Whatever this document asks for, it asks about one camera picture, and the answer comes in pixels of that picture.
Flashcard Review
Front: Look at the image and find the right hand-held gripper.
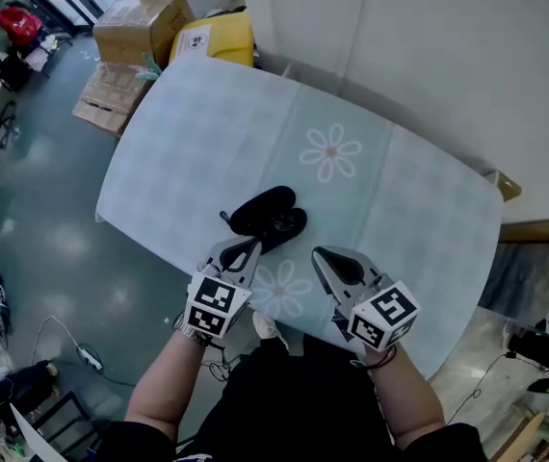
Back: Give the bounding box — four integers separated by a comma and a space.
311, 245, 423, 353

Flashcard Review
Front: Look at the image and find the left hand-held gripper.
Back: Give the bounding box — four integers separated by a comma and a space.
183, 236, 264, 340

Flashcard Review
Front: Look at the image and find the black glasses case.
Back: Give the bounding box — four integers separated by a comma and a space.
220, 185, 309, 256

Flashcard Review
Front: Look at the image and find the person's right forearm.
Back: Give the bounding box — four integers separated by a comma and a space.
363, 346, 448, 452

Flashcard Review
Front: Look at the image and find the person's left forearm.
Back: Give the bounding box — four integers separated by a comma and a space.
124, 327, 208, 445

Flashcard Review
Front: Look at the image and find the person's white shoe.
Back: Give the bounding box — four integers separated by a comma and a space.
251, 310, 291, 351

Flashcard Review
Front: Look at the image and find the silver wristwatch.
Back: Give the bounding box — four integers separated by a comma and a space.
173, 314, 214, 348

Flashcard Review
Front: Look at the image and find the black wrist band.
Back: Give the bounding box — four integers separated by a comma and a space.
350, 344, 399, 372

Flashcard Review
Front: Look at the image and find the light blue flower tablecloth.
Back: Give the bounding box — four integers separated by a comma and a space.
94, 55, 505, 380

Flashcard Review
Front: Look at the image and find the person's black clothing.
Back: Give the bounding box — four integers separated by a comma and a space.
94, 333, 488, 462

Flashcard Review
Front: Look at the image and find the white power strip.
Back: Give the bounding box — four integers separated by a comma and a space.
75, 344, 105, 372

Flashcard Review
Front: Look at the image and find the clear plastic sheet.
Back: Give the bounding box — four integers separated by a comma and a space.
477, 242, 549, 337

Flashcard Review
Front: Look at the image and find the wooden table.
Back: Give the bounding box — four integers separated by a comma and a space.
483, 170, 523, 202

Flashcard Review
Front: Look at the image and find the flat cardboard box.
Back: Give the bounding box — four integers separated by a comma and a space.
71, 61, 159, 139

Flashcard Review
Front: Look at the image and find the wooden cabinet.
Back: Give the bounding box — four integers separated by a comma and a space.
497, 216, 549, 260

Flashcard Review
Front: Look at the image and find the yellow bag with white label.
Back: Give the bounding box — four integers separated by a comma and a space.
168, 9, 256, 69

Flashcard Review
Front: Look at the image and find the black bag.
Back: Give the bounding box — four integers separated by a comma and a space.
0, 359, 63, 419

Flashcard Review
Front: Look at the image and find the large cardboard box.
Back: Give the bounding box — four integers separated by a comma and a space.
91, 0, 196, 69

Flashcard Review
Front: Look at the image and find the black chair base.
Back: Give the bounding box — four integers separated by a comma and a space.
0, 100, 21, 153

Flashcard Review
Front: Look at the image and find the white board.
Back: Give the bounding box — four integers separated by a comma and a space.
9, 401, 69, 462

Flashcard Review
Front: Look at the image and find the black office chair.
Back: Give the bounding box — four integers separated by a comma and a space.
0, 0, 74, 93

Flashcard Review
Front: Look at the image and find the red bag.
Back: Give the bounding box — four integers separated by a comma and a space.
0, 7, 44, 48

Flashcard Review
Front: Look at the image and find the black floor cable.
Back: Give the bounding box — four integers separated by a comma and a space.
446, 350, 517, 425

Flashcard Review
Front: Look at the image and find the white power strip cable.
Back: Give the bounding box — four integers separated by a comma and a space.
30, 315, 137, 387

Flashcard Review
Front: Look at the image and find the black metal frame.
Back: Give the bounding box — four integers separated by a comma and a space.
27, 390, 98, 457

